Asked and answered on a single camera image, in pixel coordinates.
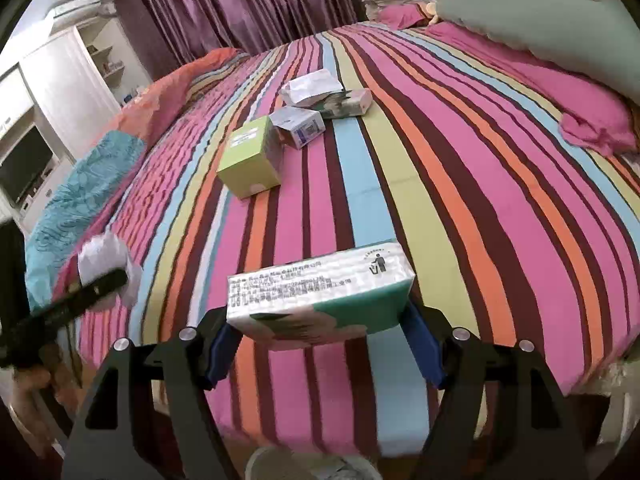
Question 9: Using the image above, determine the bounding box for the small white blue box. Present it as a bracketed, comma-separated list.
[269, 106, 326, 150]

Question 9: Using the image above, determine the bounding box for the left hand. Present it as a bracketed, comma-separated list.
[9, 362, 81, 458]

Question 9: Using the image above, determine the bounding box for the green cleansing oil box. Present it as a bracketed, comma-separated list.
[217, 116, 283, 200]

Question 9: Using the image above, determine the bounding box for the purple curtain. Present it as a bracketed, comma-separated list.
[115, 0, 358, 79]

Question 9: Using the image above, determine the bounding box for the small white paper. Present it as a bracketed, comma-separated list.
[77, 231, 142, 312]

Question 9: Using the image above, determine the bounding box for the striped colourful bed sheet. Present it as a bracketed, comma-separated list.
[49, 24, 640, 461]

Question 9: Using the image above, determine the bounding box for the teal orange quilt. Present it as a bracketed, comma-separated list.
[25, 48, 246, 311]

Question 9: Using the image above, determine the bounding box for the green floral tissue pack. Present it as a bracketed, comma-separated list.
[314, 89, 373, 119]

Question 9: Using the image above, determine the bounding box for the yellow plush toy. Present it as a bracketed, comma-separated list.
[425, 1, 440, 26]

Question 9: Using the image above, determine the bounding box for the white trash bin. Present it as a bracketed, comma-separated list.
[244, 446, 383, 480]

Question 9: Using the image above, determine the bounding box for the pink pillow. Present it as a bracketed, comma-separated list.
[375, 2, 639, 156]

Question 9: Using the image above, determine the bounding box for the sage green long pillow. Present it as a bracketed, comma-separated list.
[437, 0, 639, 103]

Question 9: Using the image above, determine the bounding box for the white paper sheet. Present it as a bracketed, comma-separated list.
[280, 68, 344, 107]

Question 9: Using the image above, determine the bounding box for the black television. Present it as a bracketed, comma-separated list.
[0, 127, 53, 205]

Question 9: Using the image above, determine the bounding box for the white wardrobe cabinet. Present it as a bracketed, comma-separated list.
[1, 4, 151, 233]

